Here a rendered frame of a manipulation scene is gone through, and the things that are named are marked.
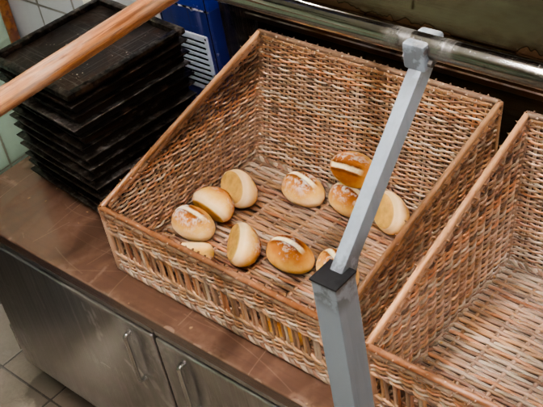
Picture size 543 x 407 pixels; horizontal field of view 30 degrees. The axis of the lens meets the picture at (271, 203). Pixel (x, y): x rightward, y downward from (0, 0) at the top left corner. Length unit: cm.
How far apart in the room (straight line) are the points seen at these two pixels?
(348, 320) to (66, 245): 87
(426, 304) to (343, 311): 33
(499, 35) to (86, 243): 89
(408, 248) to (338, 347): 34
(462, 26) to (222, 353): 67
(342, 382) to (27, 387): 138
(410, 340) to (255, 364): 27
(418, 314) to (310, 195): 45
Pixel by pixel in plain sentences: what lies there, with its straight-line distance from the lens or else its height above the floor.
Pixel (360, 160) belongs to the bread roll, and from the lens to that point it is 186.
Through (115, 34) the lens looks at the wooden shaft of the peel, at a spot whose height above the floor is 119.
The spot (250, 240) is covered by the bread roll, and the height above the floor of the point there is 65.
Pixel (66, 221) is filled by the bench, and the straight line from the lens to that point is 209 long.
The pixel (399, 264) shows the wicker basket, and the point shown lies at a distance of 160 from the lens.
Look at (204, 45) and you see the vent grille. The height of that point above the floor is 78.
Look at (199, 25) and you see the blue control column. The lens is 213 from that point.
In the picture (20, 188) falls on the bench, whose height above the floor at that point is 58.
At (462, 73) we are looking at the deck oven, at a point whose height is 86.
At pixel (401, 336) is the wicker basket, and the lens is 155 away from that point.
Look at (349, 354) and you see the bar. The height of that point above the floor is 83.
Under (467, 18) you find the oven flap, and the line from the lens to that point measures 169.
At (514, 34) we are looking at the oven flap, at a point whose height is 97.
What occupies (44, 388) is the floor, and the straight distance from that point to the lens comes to 260.
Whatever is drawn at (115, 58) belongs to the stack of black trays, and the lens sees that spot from 198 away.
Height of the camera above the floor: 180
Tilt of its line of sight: 38 degrees down
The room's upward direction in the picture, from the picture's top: 11 degrees counter-clockwise
